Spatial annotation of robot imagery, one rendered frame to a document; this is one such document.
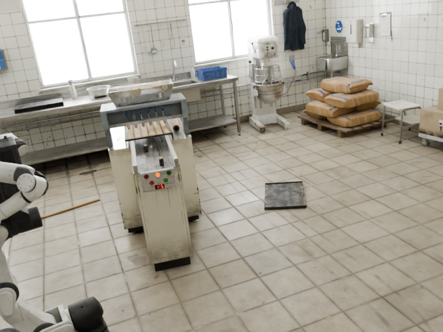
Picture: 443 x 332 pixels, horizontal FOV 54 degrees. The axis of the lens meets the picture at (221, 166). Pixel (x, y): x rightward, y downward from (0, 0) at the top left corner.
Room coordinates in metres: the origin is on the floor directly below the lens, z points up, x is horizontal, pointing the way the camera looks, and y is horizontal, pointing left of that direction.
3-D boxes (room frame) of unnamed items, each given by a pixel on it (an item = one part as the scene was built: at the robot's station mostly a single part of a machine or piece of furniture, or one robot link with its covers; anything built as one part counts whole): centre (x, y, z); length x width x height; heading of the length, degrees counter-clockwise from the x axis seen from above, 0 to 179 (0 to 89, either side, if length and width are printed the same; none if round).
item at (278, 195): (4.08, -0.60, 0.02); 0.60 x 0.40 x 0.03; 172
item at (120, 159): (4.27, 0.70, 0.42); 1.28 x 0.72 x 0.84; 10
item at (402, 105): (5.50, -2.46, 0.23); 0.45 x 0.45 x 0.46; 11
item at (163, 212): (3.30, 0.52, 0.45); 0.70 x 0.34 x 0.90; 10
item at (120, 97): (3.80, 0.61, 1.25); 0.56 x 0.29 x 0.14; 100
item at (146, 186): (2.94, 0.46, 0.77); 0.24 x 0.04 x 0.14; 100
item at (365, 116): (6.10, -1.99, 0.19); 0.72 x 0.42 x 0.15; 113
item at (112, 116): (3.80, 0.61, 1.01); 0.72 x 0.33 x 0.34; 100
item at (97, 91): (6.18, 1.58, 0.94); 0.33 x 0.33 x 0.12
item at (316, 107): (6.30, -1.67, 0.32); 0.72 x 0.42 x 0.17; 23
